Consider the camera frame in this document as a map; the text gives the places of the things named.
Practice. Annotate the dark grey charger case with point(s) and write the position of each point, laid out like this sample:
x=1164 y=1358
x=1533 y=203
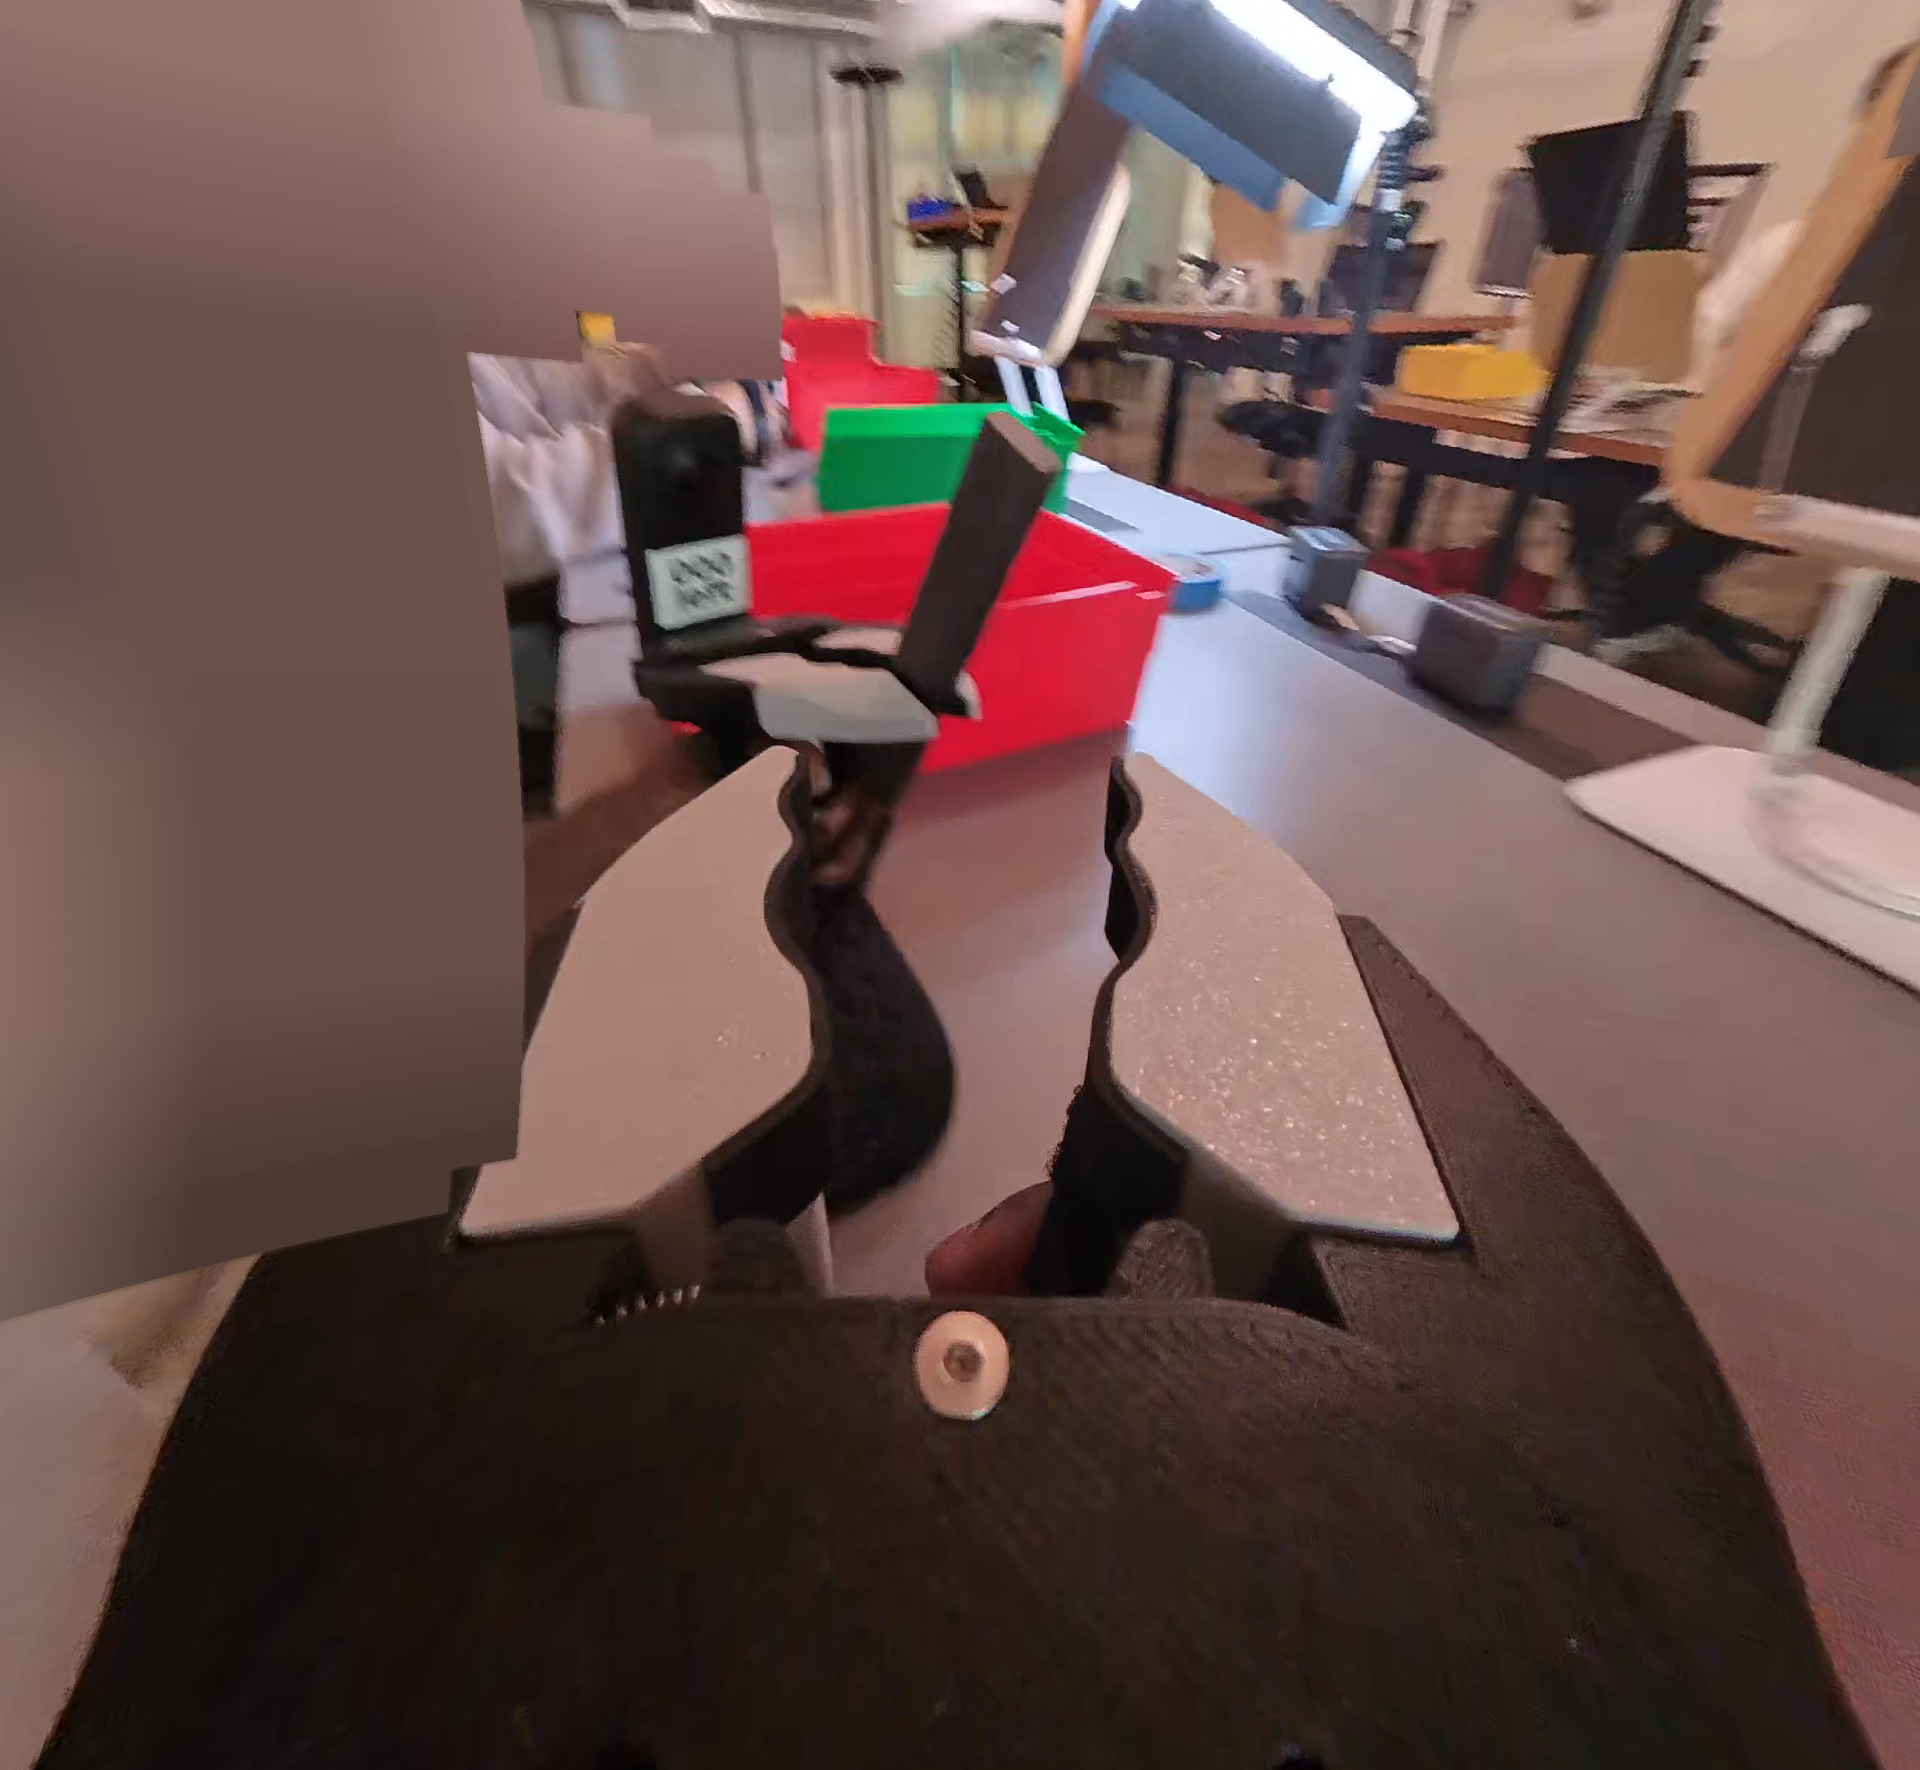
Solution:
x=1482 y=654
x=1323 y=571

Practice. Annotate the blue tape roll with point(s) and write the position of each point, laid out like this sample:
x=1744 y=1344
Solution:
x=1201 y=583

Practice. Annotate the black monitor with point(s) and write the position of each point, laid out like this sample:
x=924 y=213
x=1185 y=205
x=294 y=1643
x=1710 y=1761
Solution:
x=1614 y=180

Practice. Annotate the grey usb hub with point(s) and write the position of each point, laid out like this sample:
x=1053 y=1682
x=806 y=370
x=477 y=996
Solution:
x=975 y=555

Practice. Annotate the wooden top office desk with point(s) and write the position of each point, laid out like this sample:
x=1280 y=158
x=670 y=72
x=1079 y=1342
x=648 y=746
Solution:
x=1276 y=321

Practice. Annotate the led light panel on stand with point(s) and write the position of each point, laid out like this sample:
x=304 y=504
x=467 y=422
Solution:
x=1246 y=75

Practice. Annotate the black stand with blue bins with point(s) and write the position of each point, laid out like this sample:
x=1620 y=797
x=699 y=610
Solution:
x=953 y=217

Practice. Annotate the yellow box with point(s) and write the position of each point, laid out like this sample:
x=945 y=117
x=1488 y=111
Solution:
x=1470 y=370

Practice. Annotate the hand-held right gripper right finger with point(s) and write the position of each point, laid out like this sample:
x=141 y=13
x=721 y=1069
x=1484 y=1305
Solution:
x=1276 y=1035

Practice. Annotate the person's right hand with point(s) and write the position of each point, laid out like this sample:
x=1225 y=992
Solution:
x=983 y=1246

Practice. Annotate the green plastic storage bin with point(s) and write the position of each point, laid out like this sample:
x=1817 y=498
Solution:
x=900 y=459

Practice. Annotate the dark tablet on white stand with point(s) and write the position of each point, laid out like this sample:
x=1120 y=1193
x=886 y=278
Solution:
x=1065 y=225

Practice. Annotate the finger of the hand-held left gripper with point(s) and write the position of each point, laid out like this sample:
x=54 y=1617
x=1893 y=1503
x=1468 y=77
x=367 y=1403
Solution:
x=841 y=709
x=859 y=648

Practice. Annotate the person's left hand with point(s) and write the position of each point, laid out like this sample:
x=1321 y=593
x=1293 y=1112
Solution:
x=849 y=825

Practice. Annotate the red plastic storage bin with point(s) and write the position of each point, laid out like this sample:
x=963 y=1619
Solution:
x=1051 y=660
x=855 y=390

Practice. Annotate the black pole stand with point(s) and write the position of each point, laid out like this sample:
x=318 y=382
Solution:
x=1636 y=195

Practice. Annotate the black display panel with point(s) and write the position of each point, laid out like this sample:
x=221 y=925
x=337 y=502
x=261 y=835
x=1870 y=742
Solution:
x=1860 y=420

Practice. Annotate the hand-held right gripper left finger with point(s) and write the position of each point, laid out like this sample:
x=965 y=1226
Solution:
x=676 y=1019

